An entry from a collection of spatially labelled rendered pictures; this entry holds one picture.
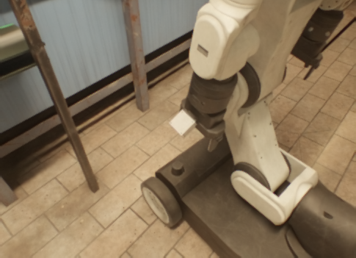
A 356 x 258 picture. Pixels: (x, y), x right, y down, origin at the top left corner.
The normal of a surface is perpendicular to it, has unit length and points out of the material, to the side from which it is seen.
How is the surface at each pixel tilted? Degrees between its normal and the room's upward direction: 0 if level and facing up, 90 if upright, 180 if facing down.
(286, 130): 0
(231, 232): 0
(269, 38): 90
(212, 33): 90
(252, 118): 60
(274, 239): 0
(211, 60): 90
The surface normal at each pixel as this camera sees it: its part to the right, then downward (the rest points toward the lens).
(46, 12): 0.75, 0.46
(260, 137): 0.58, 0.09
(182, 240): 0.00, -0.71
